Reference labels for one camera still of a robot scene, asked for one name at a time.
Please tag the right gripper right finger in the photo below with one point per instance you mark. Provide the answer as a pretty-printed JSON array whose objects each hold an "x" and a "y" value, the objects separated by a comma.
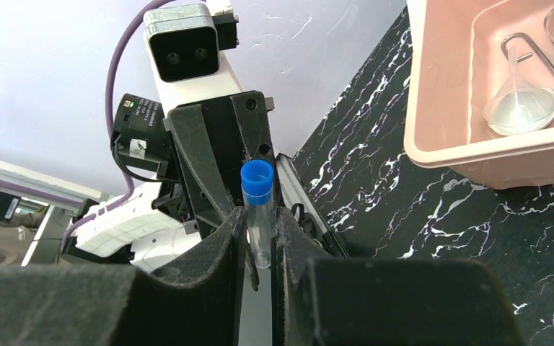
[{"x": 319, "y": 299}]

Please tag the blue cap tube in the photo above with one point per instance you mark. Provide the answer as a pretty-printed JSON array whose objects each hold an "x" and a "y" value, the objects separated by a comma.
[{"x": 257, "y": 187}]

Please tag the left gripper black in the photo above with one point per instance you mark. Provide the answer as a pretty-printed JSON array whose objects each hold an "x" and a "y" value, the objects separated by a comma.
[{"x": 212, "y": 140}]

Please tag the pink plastic bin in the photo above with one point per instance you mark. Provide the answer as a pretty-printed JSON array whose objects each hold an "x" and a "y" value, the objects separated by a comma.
[{"x": 457, "y": 69}]

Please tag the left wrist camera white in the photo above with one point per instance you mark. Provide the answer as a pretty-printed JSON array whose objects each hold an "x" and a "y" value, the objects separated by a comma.
[{"x": 186, "y": 44}]

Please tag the clear plastic funnel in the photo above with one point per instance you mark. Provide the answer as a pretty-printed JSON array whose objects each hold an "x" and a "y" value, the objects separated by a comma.
[{"x": 519, "y": 106}]

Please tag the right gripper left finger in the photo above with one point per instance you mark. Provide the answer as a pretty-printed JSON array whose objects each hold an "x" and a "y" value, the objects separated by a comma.
[{"x": 193, "y": 300}]

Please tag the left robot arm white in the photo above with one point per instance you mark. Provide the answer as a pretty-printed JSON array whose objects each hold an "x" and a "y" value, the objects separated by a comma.
[{"x": 150, "y": 224}]

